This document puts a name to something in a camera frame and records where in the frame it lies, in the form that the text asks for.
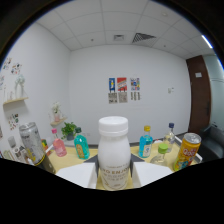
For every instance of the red wall poster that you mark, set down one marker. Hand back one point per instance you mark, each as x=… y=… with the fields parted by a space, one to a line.
x=122 y=84

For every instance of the wooden wall shelf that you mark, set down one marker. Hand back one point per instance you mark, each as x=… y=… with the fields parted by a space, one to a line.
x=15 y=100

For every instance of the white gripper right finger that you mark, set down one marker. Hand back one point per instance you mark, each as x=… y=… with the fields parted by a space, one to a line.
x=151 y=173

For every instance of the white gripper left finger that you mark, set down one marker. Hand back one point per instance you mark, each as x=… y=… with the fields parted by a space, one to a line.
x=76 y=175

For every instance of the white light switch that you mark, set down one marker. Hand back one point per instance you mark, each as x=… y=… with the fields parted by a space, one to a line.
x=170 y=90

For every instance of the tall black and silver can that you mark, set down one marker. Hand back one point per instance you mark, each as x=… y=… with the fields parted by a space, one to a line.
x=33 y=143

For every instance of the black armchair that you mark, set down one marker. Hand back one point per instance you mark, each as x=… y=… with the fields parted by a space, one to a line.
x=213 y=141

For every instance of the cyan bottle yellow cap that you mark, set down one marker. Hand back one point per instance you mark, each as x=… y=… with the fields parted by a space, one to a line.
x=145 y=145

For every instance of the pink liquid bottle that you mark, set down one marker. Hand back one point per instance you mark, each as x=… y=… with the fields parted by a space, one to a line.
x=59 y=146

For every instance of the small wall photo collage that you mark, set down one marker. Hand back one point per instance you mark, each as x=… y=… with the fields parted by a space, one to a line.
x=13 y=121

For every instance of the clear bottle blue cap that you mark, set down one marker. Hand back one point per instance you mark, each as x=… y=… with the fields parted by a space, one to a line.
x=169 y=138

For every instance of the small wall shelf with vase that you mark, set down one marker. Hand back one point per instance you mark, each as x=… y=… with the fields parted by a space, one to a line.
x=57 y=115

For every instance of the two-tier wooden shelf rack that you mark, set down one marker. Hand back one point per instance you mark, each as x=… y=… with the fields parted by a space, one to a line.
x=70 y=160

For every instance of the ceiling air vent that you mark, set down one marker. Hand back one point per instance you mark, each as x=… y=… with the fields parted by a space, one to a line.
x=144 y=37

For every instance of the dark brown door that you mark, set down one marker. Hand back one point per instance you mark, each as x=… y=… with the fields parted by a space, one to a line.
x=198 y=96

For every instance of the yellow cartoon drink can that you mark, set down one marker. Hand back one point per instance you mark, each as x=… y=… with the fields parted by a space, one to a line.
x=186 y=151

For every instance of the teal bottle dark cap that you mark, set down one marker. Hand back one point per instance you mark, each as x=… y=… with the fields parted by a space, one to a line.
x=82 y=146

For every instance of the blue wall poster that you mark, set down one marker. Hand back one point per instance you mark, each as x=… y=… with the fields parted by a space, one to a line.
x=112 y=85

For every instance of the multicolour wall poster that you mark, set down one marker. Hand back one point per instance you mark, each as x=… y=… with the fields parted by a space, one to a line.
x=135 y=84

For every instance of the green potted plant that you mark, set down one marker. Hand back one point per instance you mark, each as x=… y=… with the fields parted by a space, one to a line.
x=69 y=130

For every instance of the scattered colourful wall stickers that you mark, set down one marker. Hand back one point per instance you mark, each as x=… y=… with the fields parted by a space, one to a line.
x=11 y=66

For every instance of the clear bottle green cap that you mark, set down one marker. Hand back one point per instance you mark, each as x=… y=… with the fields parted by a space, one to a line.
x=160 y=156

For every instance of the white door sign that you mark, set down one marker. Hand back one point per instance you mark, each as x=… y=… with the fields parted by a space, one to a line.
x=198 y=74

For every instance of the square ceiling fixture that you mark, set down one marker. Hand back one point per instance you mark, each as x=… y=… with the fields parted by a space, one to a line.
x=118 y=37

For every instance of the grey wall poster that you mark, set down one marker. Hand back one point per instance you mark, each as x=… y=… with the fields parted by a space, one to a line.
x=112 y=98
x=122 y=97
x=135 y=96

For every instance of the white milk bottle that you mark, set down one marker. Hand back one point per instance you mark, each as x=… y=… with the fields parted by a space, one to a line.
x=114 y=150

